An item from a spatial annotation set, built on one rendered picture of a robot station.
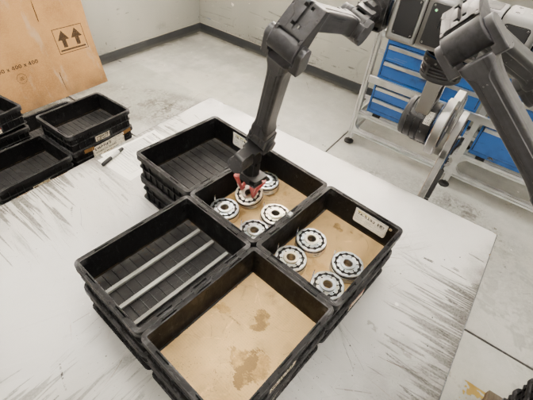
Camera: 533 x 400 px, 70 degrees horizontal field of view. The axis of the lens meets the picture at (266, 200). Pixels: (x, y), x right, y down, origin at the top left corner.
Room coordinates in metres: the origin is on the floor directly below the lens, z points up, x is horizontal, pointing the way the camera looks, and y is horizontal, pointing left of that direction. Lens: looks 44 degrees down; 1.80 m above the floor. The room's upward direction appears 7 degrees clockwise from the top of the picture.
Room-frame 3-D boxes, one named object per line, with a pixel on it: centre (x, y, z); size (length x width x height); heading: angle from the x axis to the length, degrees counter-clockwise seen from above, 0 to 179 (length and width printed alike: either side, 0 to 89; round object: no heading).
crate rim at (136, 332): (0.65, 0.26, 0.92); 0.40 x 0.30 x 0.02; 143
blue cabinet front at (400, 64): (2.54, -1.00, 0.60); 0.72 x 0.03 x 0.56; 59
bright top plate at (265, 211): (0.92, -0.04, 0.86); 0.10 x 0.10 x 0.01
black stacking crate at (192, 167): (1.15, 0.26, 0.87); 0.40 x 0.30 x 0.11; 143
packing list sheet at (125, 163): (1.36, 0.60, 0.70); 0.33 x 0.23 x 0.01; 149
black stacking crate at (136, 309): (0.65, 0.26, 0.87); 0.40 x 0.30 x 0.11; 143
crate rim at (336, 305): (0.79, -0.22, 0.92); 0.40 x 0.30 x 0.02; 143
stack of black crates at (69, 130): (1.78, 1.08, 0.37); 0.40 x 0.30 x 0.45; 149
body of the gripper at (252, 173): (1.00, 0.06, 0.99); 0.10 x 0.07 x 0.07; 54
